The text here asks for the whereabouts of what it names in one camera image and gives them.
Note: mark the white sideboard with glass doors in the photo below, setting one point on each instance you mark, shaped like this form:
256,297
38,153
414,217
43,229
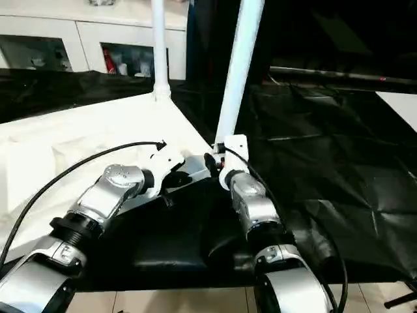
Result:
81,29

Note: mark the white flat panel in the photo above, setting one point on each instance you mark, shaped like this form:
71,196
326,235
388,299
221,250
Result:
400,107

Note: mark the black floor stand foot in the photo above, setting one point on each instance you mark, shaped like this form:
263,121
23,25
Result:
400,298

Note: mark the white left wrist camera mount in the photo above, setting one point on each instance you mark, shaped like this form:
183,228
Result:
163,163

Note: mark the grey crumpled bundle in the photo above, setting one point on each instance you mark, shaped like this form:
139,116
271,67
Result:
101,2

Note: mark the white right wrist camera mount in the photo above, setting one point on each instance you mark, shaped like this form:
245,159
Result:
234,150

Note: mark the black work mat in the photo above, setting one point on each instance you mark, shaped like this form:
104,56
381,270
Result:
325,156

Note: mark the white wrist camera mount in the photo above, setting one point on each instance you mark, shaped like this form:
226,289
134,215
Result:
163,163
234,150

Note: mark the grey metal rod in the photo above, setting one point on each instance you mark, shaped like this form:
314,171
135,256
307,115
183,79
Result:
342,74

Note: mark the black backdrop cloth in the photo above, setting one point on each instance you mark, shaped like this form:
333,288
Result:
309,32

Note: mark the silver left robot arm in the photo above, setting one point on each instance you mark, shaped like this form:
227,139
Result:
97,199

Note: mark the white plastic table top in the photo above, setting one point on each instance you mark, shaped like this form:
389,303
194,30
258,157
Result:
65,140

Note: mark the white plastic table leg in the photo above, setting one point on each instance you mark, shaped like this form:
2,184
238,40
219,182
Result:
160,49
238,65

